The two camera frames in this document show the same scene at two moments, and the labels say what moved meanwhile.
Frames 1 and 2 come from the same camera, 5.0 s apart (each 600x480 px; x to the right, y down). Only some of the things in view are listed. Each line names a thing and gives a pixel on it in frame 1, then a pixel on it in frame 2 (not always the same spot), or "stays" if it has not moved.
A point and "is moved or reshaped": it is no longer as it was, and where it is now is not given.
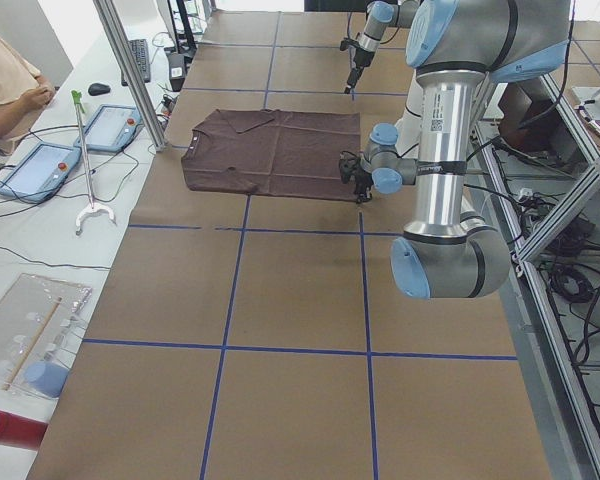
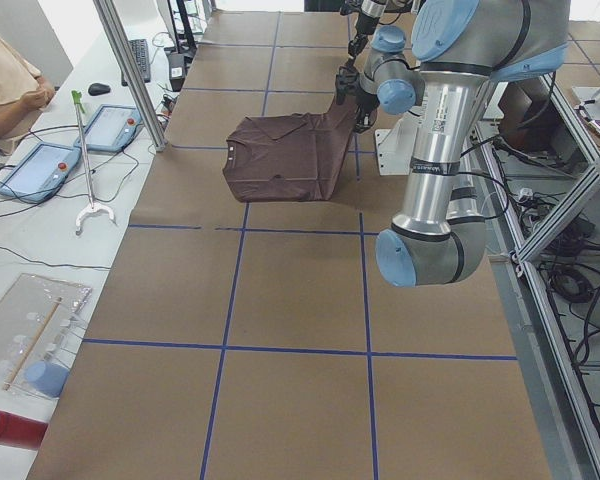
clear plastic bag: x=27 y=339 stays
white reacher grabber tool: x=78 y=102 stays
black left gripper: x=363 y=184 -> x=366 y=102
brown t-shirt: x=269 y=152 is moved or reshaped
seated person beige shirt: x=13 y=93 stays
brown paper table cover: x=257 y=336 stays
